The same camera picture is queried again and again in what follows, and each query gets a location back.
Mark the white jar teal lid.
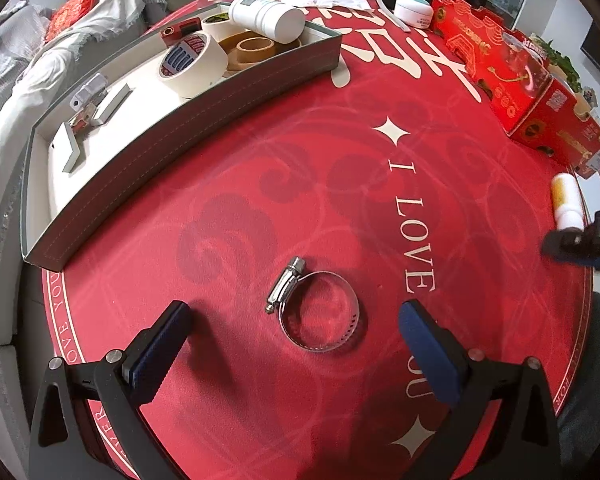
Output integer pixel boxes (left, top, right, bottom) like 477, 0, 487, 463
394, 0, 435, 30

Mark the white strap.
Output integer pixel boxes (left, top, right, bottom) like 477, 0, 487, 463
374, 0, 412, 33

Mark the grey striped blanket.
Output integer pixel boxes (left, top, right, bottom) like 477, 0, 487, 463
0, 0, 51, 121

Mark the red gift box white label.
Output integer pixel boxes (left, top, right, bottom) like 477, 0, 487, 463
509, 77, 600, 178

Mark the large white bottle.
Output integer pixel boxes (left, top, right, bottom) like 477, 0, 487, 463
228, 0, 307, 45

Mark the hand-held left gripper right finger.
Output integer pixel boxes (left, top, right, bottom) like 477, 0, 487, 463
399, 299, 563, 480

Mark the light curved sofa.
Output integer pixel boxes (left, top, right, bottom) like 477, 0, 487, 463
0, 0, 171, 346

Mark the red embroidered cushion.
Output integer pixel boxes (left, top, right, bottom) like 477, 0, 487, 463
44, 0, 102, 42

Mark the tape roll blue printed core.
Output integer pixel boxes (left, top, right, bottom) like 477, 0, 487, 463
158, 31, 228, 101

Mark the grey box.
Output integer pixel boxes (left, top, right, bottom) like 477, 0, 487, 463
19, 0, 343, 273

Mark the beige fringed throw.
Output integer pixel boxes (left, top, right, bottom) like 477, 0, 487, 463
30, 0, 168, 91

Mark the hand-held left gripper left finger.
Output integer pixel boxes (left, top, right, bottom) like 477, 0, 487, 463
27, 300, 192, 480

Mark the small white yellow bottle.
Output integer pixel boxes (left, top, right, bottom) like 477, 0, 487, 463
550, 172, 584, 232

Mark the red gift box with window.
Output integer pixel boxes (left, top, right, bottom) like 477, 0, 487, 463
431, 0, 554, 136

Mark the grey chair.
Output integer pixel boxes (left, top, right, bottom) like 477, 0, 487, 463
555, 290, 600, 480

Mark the green plant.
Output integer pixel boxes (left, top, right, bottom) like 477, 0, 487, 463
530, 35, 593, 96

